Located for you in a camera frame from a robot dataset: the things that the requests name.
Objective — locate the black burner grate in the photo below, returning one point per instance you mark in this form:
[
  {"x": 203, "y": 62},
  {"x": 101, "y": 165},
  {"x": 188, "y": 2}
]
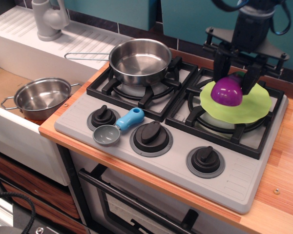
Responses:
[
  {"x": 156, "y": 100},
  {"x": 251, "y": 139}
]

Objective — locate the middle black stove knob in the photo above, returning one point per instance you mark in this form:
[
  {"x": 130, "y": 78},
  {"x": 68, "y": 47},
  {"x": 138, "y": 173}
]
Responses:
[{"x": 151, "y": 139}]

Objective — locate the lime green plate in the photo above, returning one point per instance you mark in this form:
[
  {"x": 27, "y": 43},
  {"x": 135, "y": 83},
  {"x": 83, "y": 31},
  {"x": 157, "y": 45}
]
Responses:
[{"x": 254, "y": 106}]

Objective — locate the blue handled grey spoon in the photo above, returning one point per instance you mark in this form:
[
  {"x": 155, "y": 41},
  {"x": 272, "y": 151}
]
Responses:
[{"x": 107, "y": 135}]

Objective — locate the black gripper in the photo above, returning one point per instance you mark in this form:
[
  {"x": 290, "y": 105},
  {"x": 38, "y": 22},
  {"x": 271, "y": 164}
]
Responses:
[{"x": 265, "y": 59}]

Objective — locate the purple toy eggplant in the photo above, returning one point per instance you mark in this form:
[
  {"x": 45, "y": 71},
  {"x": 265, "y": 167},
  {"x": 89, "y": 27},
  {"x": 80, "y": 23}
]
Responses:
[{"x": 227, "y": 91}]

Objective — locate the grey toy stove top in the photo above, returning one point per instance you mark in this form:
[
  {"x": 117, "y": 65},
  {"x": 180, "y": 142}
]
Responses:
[{"x": 235, "y": 188}]

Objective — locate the steel two-handled pot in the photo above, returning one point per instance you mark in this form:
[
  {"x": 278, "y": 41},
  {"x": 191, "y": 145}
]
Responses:
[{"x": 39, "y": 99}]

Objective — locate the left black burner grate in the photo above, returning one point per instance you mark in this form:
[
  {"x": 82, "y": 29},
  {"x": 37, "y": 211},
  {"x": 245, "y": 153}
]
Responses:
[{"x": 156, "y": 100}]

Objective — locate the white toy sink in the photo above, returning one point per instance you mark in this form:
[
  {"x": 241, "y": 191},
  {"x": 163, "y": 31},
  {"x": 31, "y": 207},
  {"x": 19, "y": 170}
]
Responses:
[{"x": 23, "y": 58}]

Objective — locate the right black stove knob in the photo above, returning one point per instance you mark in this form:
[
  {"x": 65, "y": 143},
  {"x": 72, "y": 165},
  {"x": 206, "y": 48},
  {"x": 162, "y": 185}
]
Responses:
[{"x": 205, "y": 162}]

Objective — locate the left black stove knob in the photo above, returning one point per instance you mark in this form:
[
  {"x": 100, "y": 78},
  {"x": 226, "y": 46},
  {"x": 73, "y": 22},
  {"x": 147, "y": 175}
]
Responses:
[{"x": 102, "y": 116}]

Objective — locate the oven door with handle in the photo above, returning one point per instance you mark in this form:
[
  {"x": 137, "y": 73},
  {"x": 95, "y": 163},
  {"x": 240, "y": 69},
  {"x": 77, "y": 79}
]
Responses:
[{"x": 94, "y": 178}]

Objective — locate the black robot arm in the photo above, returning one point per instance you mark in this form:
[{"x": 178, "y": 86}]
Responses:
[{"x": 247, "y": 44}]

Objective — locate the grey toy faucet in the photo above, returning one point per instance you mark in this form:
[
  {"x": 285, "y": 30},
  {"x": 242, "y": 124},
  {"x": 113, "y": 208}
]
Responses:
[{"x": 49, "y": 21}]

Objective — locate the black stove knob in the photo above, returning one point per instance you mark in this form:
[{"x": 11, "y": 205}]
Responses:
[
  {"x": 102, "y": 116},
  {"x": 151, "y": 139},
  {"x": 205, "y": 162}
]

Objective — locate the wooden drawer unit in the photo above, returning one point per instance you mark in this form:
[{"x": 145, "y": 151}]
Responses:
[{"x": 53, "y": 202}]

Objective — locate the right black burner grate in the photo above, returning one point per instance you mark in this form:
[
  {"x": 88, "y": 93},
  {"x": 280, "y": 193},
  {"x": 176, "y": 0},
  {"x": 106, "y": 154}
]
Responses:
[{"x": 251, "y": 139}]

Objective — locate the steel frying pan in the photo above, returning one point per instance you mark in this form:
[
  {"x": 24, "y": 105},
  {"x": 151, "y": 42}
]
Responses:
[{"x": 136, "y": 62}]

